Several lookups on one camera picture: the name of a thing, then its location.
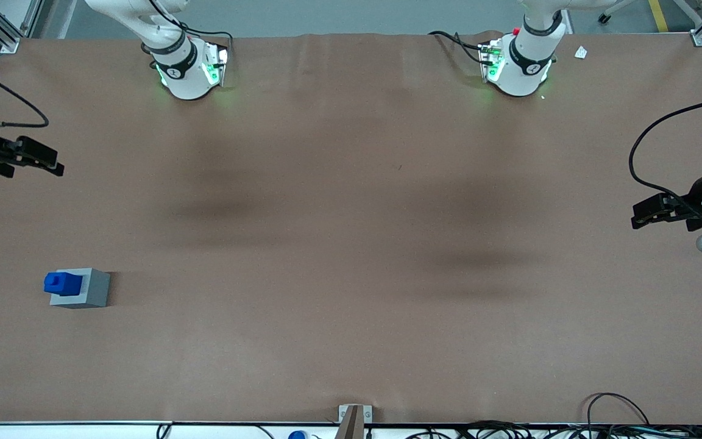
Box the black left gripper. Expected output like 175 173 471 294
631 173 702 232

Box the blue plastic insert part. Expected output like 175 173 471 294
44 272 83 298

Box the gray square socket base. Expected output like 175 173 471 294
50 268 110 309

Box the chair leg with caster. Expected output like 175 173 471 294
597 0 638 24

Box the brown paper table cover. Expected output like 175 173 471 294
0 30 702 424

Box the long black looping cable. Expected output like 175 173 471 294
629 96 702 205

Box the black arched floor cable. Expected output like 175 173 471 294
587 393 651 427

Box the black tangled cable bundle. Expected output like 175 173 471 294
406 420 702 439

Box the black left arm base cable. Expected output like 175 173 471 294
428 30 489 65

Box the metal corner bracket plate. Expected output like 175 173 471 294
338 405 373 424

